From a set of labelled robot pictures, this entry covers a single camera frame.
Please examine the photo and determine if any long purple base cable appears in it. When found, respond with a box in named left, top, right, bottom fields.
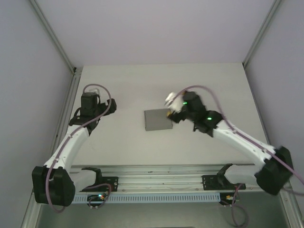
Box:
left=223, top=182, right=250, bottom=226

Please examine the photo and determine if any aluminium table side rail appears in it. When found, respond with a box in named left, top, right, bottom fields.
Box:
left=48, top=66, right=83, bottom=152
left=242, top=62, right=276, bottom=149

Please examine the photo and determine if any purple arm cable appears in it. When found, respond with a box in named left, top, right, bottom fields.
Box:
left=177, top=85, right=304, bottom=195
left=45, top=83, right=112, bottom=214

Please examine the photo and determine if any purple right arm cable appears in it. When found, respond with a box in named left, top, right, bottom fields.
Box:
left=177, top=85, right=304, bottom=195

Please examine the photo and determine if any small circuit board with LED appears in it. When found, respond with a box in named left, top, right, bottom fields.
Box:
left=219, top=192, right=240, bottom=205
left=87, top=193, right=107, bottom=201

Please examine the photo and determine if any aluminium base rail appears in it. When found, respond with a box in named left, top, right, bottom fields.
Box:
left=71, top=165, right=293, bottom=193

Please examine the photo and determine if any pale blue slotted cable duct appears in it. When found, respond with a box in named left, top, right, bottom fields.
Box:
left=71, top=192, right=221, bottom=204

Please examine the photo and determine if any short purple base cable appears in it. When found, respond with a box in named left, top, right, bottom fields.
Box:
left=82, top=182, right=112, bottom=210

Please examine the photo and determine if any grey metal lower frame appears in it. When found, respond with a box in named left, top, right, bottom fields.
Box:
left=20, top=190, right=304, bottom=228

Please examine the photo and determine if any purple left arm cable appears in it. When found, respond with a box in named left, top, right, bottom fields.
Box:
left=45, top=83, right=112, bottom=214

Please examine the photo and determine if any aluminium frame post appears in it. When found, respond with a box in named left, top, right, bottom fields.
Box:
left=242, top=0, right=283, bottom=68
left=28, top=0, right=78, bottom=74

